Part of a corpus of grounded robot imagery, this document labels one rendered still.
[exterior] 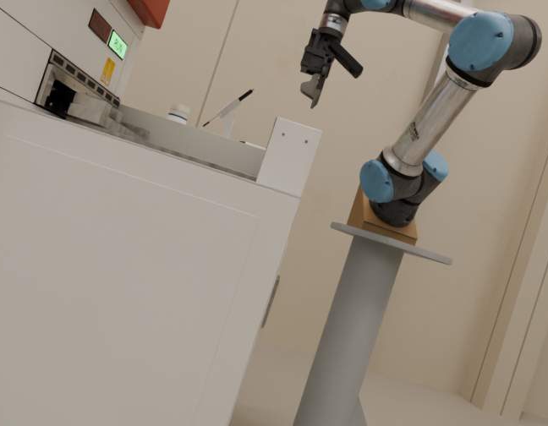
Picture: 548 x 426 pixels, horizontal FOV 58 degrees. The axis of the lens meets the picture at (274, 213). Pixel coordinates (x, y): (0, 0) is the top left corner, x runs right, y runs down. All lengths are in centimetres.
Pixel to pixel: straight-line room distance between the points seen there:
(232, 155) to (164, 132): 23
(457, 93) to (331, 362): 82
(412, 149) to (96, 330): 82
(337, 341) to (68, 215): 87
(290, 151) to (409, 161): 40
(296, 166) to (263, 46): 239
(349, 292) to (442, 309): 229
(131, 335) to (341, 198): 252
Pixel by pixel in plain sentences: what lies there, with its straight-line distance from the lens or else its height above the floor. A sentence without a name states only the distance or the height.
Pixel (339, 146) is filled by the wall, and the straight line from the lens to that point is 334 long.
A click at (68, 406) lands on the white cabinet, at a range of 104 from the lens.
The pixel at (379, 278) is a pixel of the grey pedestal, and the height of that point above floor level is 70.
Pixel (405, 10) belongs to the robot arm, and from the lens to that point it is 147.
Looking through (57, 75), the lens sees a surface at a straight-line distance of 127.
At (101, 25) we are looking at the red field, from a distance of 143.
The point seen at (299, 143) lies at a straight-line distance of 98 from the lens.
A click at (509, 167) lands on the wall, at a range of 394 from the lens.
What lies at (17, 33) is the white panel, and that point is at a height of 96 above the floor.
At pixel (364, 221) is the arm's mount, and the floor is 84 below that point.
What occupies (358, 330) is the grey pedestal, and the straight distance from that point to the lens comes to 150.
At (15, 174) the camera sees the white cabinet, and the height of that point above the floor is 70.
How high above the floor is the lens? 76
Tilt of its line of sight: 1 degrees up
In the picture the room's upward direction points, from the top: 18 degrees clockwise
